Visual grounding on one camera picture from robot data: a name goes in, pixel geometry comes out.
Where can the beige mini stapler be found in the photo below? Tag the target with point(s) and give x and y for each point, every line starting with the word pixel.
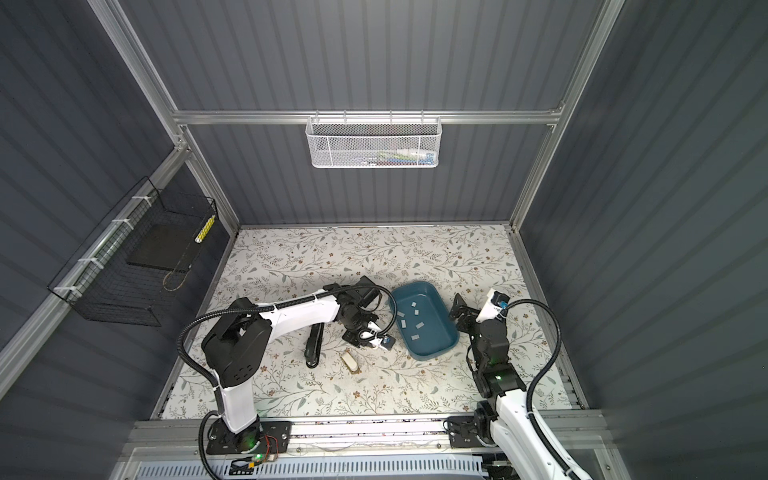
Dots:
pixel 350 362

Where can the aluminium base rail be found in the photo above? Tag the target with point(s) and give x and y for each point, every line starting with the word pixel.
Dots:
pixel 576 429

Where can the black stapler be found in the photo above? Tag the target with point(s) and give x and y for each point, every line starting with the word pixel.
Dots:
pixel 313 345

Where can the yellow marker pen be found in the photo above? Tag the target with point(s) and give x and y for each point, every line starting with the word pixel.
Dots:
pixel 205 229

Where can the teal plastic tray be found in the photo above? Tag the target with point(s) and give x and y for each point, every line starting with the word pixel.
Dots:
pixel 439 334

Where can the white wire mesh basket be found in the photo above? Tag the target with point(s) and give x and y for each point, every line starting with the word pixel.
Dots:
pixel 348 145

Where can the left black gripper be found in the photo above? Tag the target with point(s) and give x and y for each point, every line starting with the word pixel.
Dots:
pixel 351 337

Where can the black flat pad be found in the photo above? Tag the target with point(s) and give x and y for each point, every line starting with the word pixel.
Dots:
pixel 167 248

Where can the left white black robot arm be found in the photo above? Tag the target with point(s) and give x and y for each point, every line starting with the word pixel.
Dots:
pixel 227 346

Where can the black wire basket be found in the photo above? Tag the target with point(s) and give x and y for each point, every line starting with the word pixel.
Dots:
pixel 131 272

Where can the white slotted cable duct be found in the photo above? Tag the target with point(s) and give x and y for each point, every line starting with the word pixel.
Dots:
pixel 446 466

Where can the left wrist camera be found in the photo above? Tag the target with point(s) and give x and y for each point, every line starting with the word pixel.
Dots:
pixel 382 341

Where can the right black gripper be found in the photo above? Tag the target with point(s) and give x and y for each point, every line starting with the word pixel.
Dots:
pixel 460 311

